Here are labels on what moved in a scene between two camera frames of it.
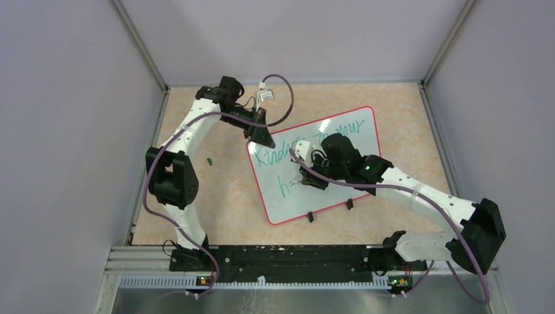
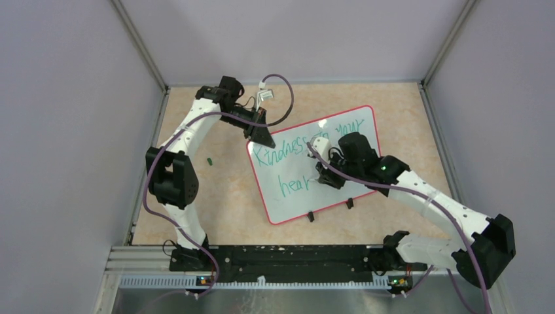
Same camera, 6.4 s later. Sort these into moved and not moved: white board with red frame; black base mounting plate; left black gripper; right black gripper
Moved: right black gripper
Not moved: white board with red frame; black base mounting plate; left black gripper
